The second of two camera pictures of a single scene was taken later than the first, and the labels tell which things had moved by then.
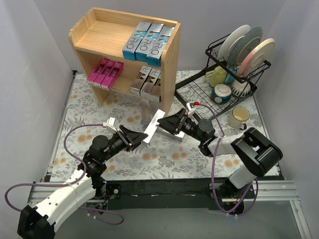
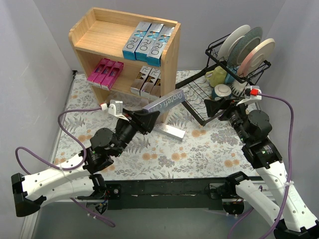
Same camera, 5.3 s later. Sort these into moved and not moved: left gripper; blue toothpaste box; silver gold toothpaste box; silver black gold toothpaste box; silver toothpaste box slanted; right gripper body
Moved: silver toothpaste box slanted; right gripper body; left gripper
Not moved: silver gold toothpaste box; silver black gold toothpaste box; blue toothpaste box
